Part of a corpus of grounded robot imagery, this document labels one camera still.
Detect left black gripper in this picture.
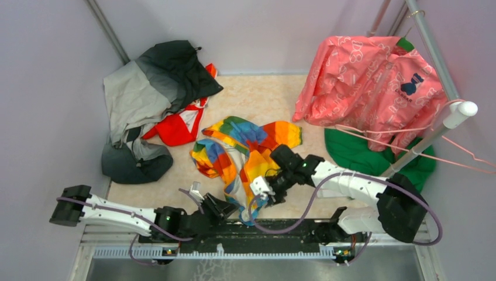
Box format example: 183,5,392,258
192,191,240,225

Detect rainbow striped jacket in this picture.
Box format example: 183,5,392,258
190,116,303,225

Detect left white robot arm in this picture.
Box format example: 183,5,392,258
49,182,237,242

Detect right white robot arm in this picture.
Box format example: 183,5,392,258
259,145,428,243

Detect pink patterned jacket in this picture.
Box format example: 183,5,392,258
292,36,447,154

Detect grey black jacket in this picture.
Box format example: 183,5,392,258
101,40,223,184

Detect red white garment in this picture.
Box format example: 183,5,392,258
136,61,209,146

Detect green garment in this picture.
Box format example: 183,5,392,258
324,37,446,176

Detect white clothes rack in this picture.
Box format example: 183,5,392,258
315,0,479,199

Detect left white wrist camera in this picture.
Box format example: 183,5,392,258
188,181,203,202

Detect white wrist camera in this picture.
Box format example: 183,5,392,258
188,181,203,202
250,176,275,200

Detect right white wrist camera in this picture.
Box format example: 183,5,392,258
250,176,275,200

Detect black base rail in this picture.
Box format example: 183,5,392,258
137,218,367,257

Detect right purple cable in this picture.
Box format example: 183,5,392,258
247,172,443,266

